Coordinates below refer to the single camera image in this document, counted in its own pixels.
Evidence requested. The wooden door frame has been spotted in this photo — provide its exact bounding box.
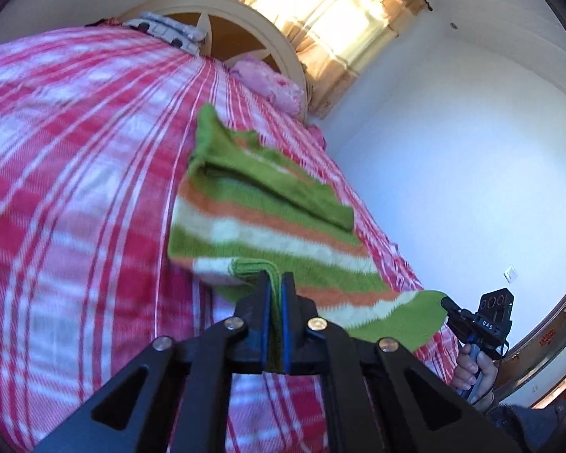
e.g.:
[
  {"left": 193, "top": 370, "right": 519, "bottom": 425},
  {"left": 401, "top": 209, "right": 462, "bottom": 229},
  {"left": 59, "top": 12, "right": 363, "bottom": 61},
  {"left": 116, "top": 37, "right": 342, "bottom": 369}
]
[{"left": 495, "top": 269, "right": 566, "bottom": 411}]

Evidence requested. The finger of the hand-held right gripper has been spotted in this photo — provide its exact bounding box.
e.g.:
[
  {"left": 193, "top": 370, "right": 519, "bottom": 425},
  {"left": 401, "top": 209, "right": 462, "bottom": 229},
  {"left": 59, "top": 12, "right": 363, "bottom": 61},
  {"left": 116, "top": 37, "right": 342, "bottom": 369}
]
[
  {"left": 448, "top": 323, "right": 475, "bottom": 343},
  {"left": 441, "top": 296, "right": 479, "bottom": 324}
]

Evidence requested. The yellow orange window curtain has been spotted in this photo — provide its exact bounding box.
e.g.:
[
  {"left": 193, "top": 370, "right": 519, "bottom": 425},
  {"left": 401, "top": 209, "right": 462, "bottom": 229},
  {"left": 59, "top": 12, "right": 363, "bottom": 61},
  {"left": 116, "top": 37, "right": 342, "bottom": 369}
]
[{"left": 214, "top": 0, "right": 432, "bottom": 120}]

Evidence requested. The green orange striped knit sweater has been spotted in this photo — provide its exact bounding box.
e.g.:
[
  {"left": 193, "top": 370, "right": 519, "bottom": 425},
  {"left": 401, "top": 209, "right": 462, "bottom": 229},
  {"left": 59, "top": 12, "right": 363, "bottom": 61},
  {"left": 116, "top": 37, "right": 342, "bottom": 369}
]
[{"left": 167, "top": 103, "right": 451, "bottom": 373}]

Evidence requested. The person's right hand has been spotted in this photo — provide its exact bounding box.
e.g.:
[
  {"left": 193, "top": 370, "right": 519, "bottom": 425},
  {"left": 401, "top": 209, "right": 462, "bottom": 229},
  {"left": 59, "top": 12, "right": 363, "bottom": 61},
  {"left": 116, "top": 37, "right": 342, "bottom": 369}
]
[{"left": 453, "top": 344, "right": 496, "bottom": 407}]

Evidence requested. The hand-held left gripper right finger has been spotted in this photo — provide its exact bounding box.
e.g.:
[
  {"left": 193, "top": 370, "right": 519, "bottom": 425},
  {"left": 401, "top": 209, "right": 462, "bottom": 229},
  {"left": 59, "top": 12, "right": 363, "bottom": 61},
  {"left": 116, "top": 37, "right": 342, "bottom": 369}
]
[{"left": 280, "top": 271, "right": 524, "bottom": 453}]

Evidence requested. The white blue patterned pillow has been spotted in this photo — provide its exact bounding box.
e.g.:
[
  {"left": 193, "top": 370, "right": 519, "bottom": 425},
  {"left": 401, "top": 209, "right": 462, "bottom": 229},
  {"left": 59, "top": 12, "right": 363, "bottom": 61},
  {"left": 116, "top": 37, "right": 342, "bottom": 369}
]
[{"left": 123, "top": 12, "right": 208, "bottom": 52}]

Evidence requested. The red plaid bed sheet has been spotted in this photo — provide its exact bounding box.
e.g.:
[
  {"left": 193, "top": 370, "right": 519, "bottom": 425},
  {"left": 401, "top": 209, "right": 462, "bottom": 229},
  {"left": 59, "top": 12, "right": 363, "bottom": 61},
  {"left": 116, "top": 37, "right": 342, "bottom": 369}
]
[{"left": 0, "top": 21, "right": 460, "bottom": 453}]

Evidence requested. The pink cloth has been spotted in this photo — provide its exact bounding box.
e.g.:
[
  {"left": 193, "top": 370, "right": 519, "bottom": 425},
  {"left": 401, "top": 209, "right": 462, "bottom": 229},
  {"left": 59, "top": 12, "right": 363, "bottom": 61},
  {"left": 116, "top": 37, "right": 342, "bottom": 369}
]
[{"left": 306, "top": 123, "right": 328, "bottom": 150}]

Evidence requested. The person's dark blue trouser leg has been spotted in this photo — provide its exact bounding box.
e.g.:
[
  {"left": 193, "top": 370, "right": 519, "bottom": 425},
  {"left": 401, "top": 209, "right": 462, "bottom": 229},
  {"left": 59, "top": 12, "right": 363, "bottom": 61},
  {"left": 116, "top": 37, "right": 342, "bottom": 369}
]
[{"left": 488, "top": 401, "right": 566, "bottom": 453}]

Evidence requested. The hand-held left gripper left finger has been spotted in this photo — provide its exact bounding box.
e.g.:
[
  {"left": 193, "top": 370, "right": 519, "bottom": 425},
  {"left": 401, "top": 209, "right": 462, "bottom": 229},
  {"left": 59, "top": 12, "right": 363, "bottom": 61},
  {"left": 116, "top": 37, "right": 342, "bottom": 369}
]
[{"left": 35, "top": 271, "right": 272, "bottom": 453}]

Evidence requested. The pink pillow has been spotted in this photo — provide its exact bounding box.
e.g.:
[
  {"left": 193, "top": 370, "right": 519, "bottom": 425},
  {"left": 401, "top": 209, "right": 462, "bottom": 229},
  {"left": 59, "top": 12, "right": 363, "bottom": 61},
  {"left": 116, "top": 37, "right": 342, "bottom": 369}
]
[{"left": 229, "top": 55, "right": 307, "bottom": 116}]

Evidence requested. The cream wooden headboard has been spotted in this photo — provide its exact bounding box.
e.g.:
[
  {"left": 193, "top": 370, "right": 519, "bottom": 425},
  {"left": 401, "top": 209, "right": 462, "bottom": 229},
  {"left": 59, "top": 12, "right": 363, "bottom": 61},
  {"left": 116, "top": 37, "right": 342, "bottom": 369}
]
[{"left": 118, "top": 0, "right": 312, "bottom": 123}]

